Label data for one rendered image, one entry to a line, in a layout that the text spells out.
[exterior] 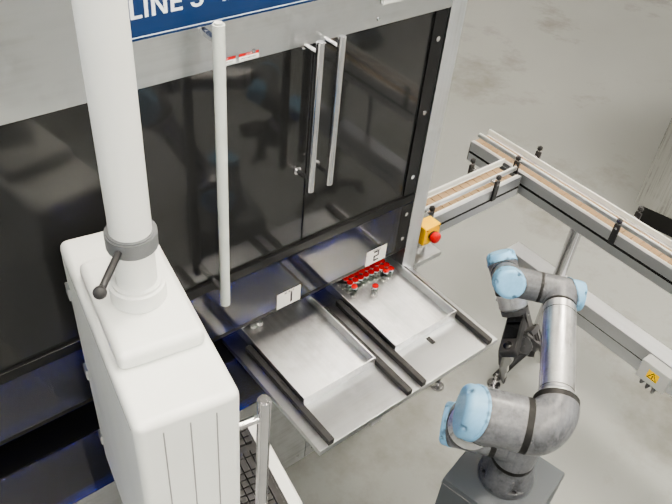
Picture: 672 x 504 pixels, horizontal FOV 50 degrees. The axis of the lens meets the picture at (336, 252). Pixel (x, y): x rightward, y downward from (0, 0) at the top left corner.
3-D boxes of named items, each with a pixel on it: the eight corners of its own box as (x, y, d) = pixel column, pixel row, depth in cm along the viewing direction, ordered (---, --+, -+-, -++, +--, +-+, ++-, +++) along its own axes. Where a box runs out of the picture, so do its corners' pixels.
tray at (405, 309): (325, 288, 235) (325, 280, 233) (384, 259, 248) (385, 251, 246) (394, 353, 216) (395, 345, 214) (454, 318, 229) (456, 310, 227)
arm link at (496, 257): (485, 258, 180) (483, 252, 188) (495, 299, 181) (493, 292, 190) (516, 250, 179) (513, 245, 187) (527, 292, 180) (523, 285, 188)
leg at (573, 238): (515, 350, 330) (563, 220, 281) (527, 342, 335) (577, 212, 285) (530, 363, 325) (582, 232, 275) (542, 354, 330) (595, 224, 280)
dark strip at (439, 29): (392, 249, 234) (435, 11, 182) (403, 244, 237) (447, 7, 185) (395, 251, 234) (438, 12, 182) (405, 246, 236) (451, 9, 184)
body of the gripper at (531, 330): (545, 344, 189) (534, 300, 187) (534, 356, 182) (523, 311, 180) (517, 346, 193) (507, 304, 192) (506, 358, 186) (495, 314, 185)
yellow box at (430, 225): (408, 235, 247) (411, 218, 242) (423, 228, 250) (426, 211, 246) (423, 247, 242) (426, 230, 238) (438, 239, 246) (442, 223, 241)
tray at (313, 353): (236, 331, 217) (236, 323, 215) (305, 297, 231) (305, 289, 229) (303, 406, 198) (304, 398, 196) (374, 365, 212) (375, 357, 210)
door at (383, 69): (300, 239, 201) (313, 40, 163) (412, 190, 223) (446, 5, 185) (301, 240, 201) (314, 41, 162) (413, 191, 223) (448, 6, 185)
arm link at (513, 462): (535, 479, 186) (550, 449, 177) (484, 466, 188) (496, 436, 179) (536, 441, 195) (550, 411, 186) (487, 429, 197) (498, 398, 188)
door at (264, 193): (146, 306, 177) (119, 90, 139) (299, 239, 201) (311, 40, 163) (147, 307, 177) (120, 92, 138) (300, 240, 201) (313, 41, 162)
